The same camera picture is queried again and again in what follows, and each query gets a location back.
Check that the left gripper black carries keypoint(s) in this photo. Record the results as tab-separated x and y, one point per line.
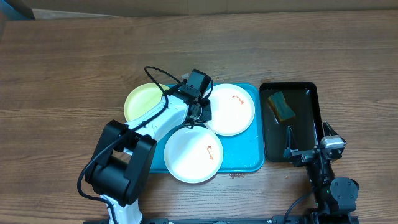
208	114

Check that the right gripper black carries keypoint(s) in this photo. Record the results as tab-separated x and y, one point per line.
303	156

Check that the white plate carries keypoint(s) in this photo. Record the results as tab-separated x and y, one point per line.
193	155
232	110

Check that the green yellow sponge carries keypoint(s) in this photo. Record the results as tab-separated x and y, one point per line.
279	106

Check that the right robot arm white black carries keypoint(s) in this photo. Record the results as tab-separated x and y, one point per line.
335	197

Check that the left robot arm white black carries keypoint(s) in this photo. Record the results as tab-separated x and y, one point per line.
119	168

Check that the black water tray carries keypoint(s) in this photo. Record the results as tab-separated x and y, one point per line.
302	97

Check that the teal plastic tray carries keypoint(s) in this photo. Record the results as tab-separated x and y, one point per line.
245	152

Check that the yellow plate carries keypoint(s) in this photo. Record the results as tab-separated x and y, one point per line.
141	100

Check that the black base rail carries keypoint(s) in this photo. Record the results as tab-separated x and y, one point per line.
217	221

